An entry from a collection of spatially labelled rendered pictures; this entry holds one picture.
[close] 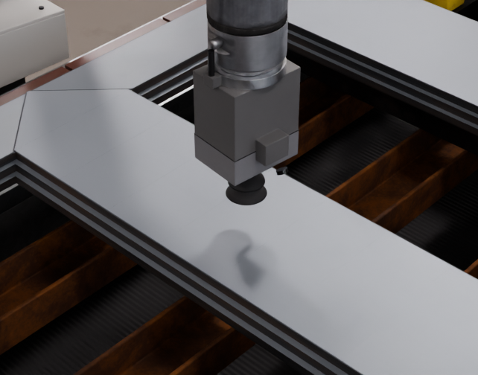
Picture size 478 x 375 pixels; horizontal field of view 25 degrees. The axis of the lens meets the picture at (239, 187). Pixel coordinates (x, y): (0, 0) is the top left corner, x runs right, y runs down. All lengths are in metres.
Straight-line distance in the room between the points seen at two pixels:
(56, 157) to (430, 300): 0.46
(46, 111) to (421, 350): 0.57
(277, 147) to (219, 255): 0.13
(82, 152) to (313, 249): 0.31
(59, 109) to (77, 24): 1.94
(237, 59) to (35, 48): 0.77
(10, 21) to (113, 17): 1.62
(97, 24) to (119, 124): 1.97
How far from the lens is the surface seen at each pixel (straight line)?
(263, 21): 0.98
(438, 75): 1.41
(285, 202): 1.18
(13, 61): 1.71
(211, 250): 1.12
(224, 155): 1.05
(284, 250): 1.12
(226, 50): 1.00
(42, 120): 1.33
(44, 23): 1.72
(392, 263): 1.11
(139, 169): 1.23
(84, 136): 1.29
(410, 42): 1.48
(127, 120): 1.31
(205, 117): 1.06
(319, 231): 1.14
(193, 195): 1.19
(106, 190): 1.20
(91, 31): 3.23
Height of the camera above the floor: 1.58
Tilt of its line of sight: 38 degrees down
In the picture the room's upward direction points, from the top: straight up
